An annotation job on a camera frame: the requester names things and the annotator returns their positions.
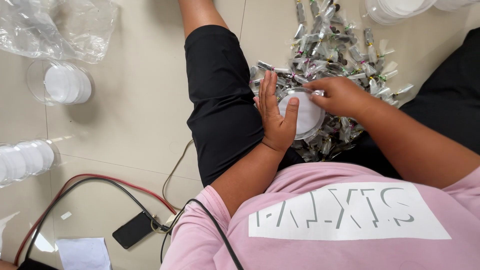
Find black cloth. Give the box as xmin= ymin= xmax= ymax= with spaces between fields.
xmin=16 ymin=258 xmax=59 ymax=270

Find black shorts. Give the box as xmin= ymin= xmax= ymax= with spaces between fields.
xmin=184 ymin=24 xmax=480 ymax=188

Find clear round container white lid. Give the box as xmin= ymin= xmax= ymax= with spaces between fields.
xmin=277 ymin=86 xmax=327 ymax=140

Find beige cable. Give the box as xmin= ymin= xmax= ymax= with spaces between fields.
xmin=162 ymin=139 xmax=194 ymax=226

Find person's right hand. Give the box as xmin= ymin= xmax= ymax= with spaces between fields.
xmin=302 ymin=76 xmax=374 ymax=119

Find white power plug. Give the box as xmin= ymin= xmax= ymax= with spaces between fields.
xmin=164 ymin=213 xmax=180 ymax=236

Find crumpled clear plastic bag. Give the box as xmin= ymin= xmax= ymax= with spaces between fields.
xmin=0 ymin=0 xmax=120 ymax=64

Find short stack of clear lids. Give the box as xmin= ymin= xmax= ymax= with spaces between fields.
xmin=26 ymin=59 xmax=95 ymax=106

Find red cable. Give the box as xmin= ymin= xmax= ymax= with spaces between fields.
xmin=14 ymin=173 xmax=178 ymax=266

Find white paper sheet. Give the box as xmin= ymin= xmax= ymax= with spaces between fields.
xmin=55 ymin=237 xmax=112 ymax=270

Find stack of clear round containers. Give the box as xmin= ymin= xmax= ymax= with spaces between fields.
xmin=359 ymin=0 xmax=438 ymax=26

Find person's left hand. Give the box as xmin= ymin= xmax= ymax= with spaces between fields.
xmin=253 ymin=71 xmax=300 ymax=153

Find black phone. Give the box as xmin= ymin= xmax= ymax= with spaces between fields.
xmin=112 ymin=211 xmax=157 ymax=250

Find person's left leg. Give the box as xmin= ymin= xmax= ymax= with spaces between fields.
xmin=177 ymin=0 xmax=230 ymax=40

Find heap of small wrapped packets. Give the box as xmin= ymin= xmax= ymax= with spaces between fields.
xmin=249 ymin=0 xmax=415 ymax=163

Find black cable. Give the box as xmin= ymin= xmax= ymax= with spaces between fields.
xmin=160 ymin=198 xmax=245 ymax=270
xmin=24 ymin=177 xmax=169 ymax=260

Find long stack of clear lids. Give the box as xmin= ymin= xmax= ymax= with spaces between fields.
xmin=0 ymin=138 xmax=61 ymax=189

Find pink printed t-shirt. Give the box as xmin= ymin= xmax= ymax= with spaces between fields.
xmin=160 ymin=162 xmax=480 ymax=270

